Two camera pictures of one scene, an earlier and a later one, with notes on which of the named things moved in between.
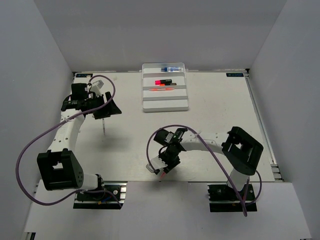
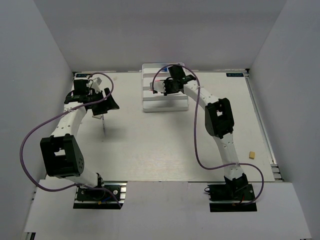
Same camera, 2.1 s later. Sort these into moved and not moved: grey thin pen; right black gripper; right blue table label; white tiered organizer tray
Moved: right black gripper
Not moved: grey thin pen; right blue table label; white tiered organizer tray
